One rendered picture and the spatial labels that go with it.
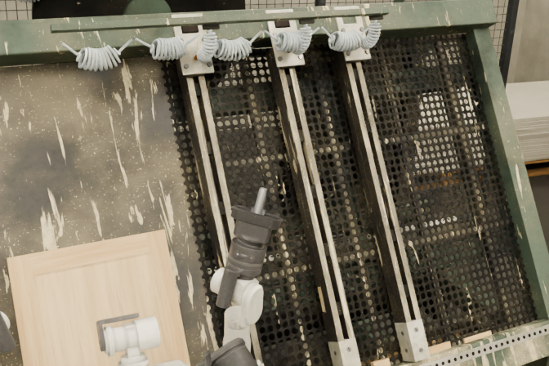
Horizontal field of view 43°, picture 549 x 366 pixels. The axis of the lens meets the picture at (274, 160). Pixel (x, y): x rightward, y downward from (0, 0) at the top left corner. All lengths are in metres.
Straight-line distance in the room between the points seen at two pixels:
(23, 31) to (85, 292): 0.74
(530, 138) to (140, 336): 5.28
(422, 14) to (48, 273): 1.53
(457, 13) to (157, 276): 1.44
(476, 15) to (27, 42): 1.60
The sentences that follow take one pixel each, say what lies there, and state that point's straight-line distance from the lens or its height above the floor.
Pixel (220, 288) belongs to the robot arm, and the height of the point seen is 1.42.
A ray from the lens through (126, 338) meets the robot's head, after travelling 1.55.
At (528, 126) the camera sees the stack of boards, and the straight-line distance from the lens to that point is 6.41.
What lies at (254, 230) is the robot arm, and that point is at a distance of 1.68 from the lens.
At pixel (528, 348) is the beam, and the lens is 2.69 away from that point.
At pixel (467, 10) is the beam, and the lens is 2.76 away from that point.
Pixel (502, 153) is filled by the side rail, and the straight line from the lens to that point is 2.75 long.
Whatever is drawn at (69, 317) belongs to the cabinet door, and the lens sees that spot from 2.03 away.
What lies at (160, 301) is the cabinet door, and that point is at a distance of 2.08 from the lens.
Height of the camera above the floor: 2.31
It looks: 21 degrees down
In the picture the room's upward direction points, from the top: 2 degrees clockwise
